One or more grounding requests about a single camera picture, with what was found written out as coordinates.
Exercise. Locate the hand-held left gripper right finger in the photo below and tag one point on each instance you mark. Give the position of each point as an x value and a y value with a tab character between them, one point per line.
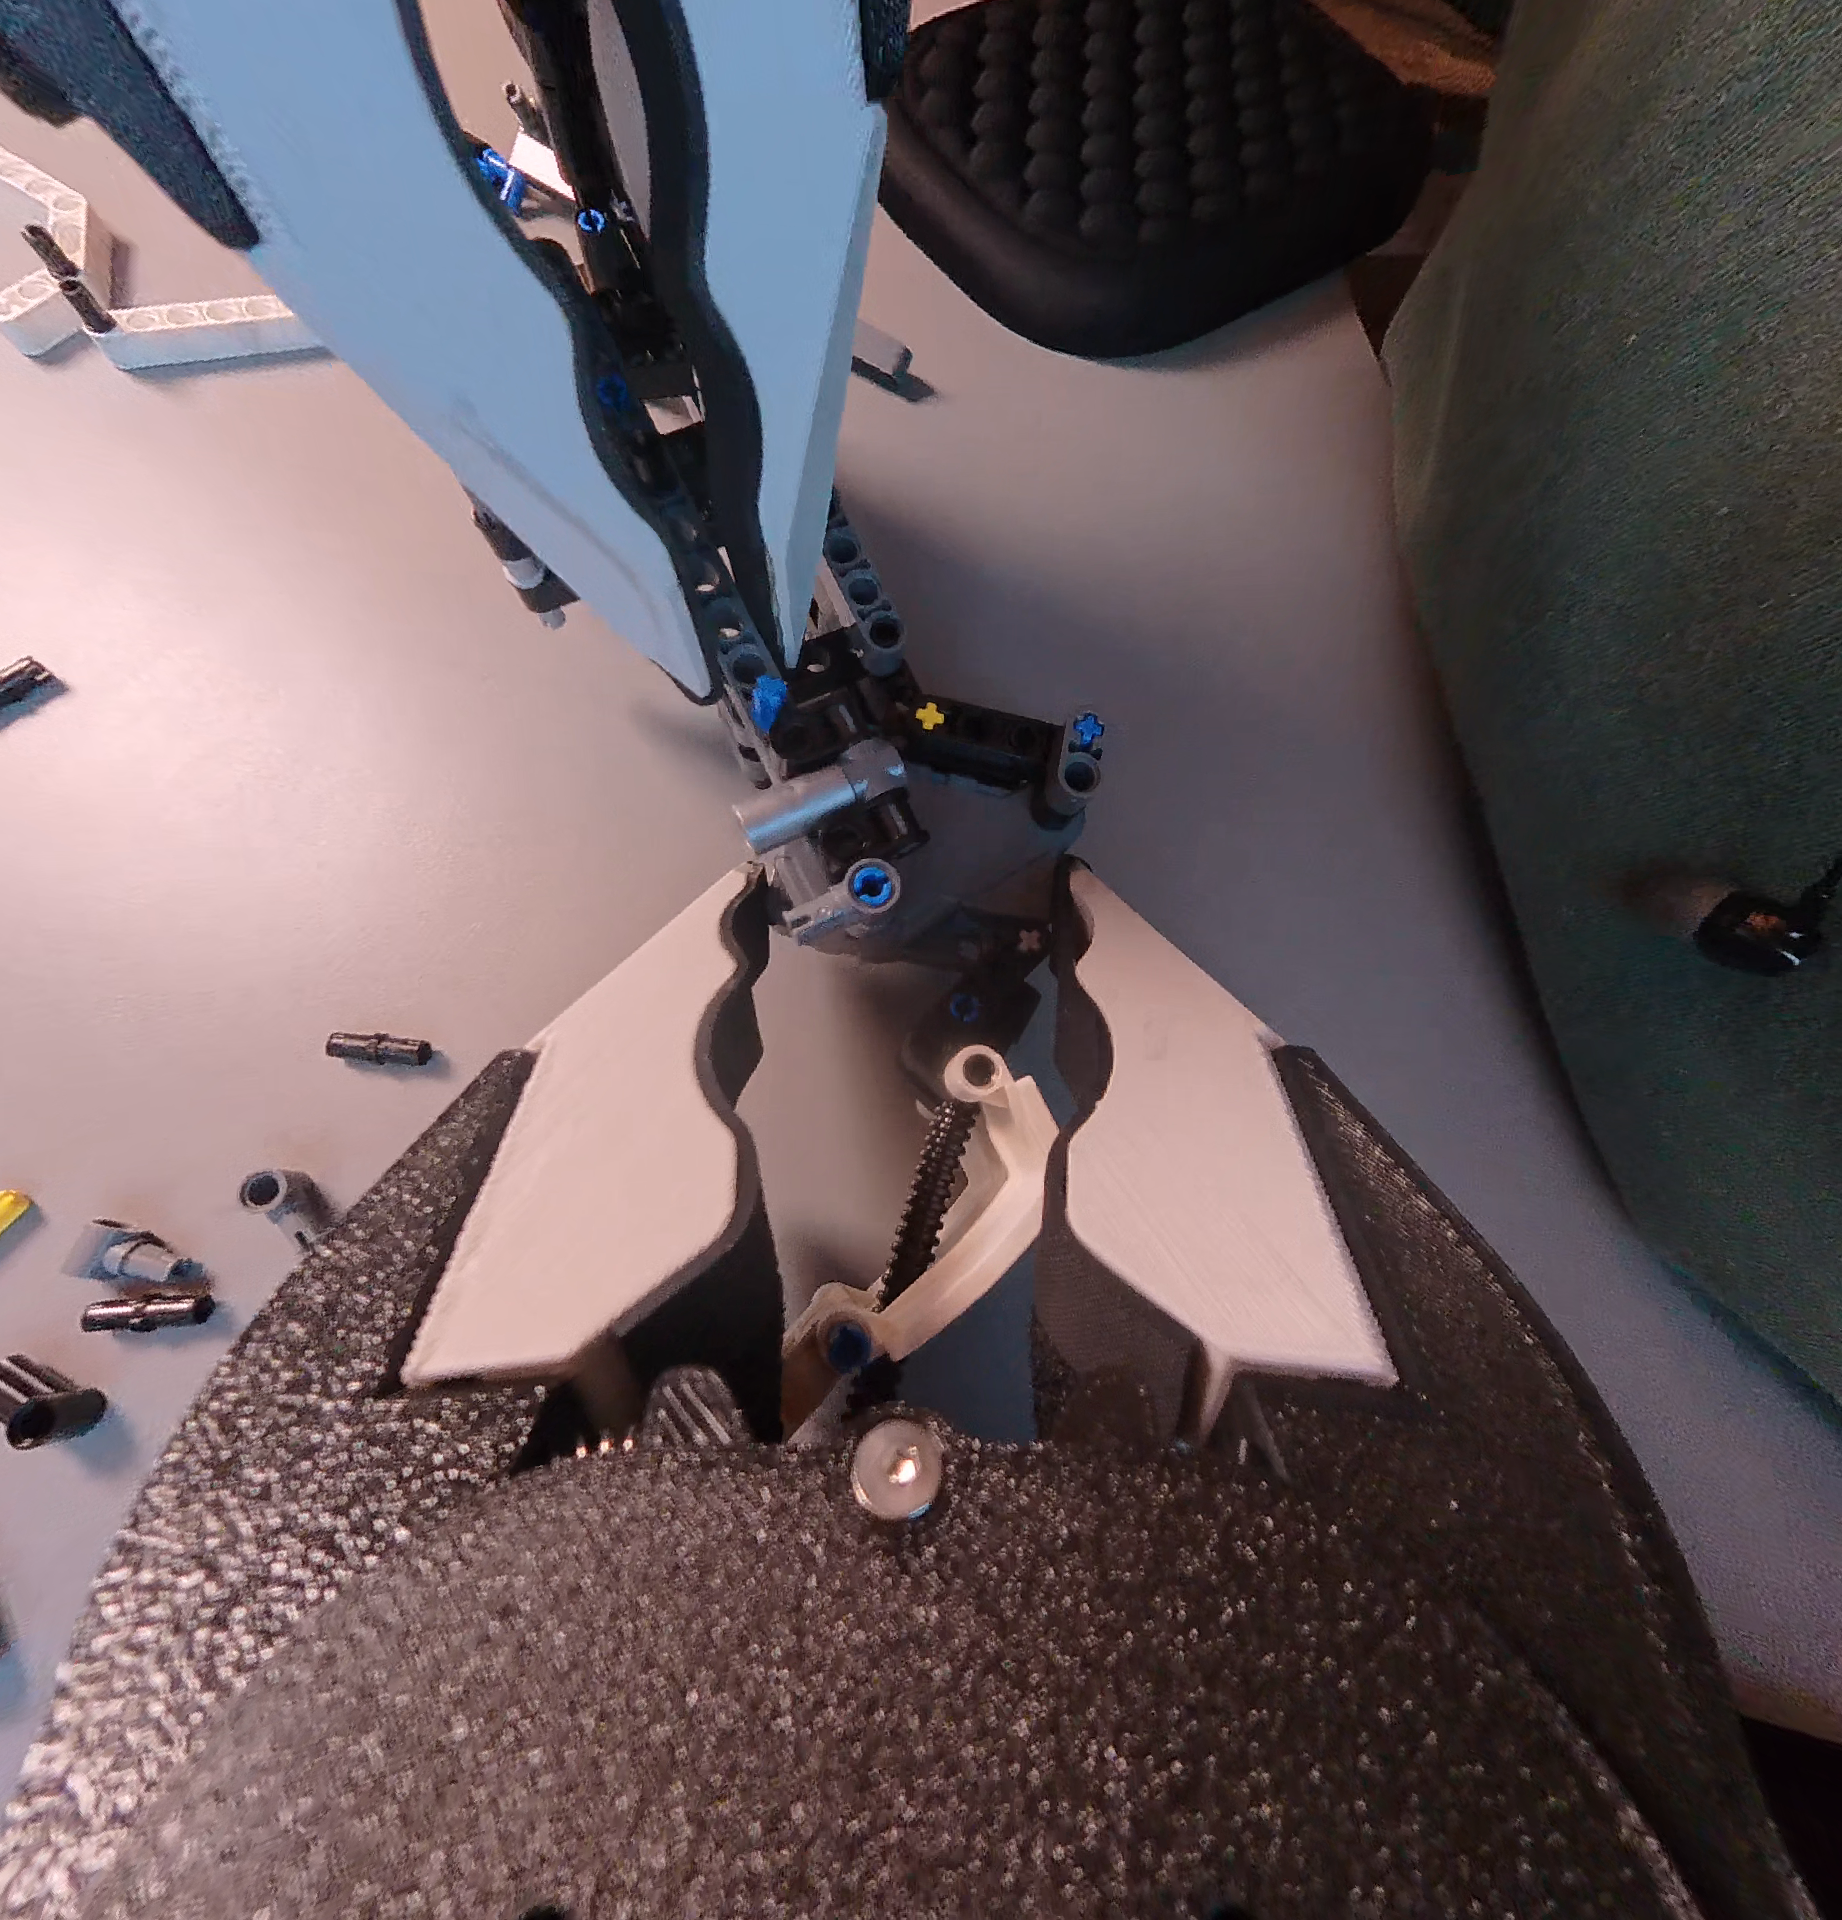
1210	1199

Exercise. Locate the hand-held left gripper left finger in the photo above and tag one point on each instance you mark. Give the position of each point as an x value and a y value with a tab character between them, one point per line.
590	1188

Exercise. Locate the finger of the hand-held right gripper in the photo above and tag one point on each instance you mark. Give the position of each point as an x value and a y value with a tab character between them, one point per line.
801	225
381	303

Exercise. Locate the toy brick vehicle chassis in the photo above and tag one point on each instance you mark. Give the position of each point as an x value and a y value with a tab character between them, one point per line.
859	810

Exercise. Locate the grey desk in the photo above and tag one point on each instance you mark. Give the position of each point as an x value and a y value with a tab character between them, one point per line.
1239	675

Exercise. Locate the white bent toy brick beam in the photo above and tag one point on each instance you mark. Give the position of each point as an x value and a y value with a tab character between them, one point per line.
36	186

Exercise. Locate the grey toy brick beam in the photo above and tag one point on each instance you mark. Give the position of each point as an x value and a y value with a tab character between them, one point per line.
885	357

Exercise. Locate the white straight toy brick beam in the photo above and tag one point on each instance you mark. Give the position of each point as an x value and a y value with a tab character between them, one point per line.
216	327

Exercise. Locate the grey toy brick connector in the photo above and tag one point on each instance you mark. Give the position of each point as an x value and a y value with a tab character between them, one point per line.
133	1252
284	1196

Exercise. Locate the black angled toy brick connector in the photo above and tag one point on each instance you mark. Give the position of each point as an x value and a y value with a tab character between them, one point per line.
36	1394

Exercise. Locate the person's green sweater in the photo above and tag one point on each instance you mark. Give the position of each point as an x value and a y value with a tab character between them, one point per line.
1613	527

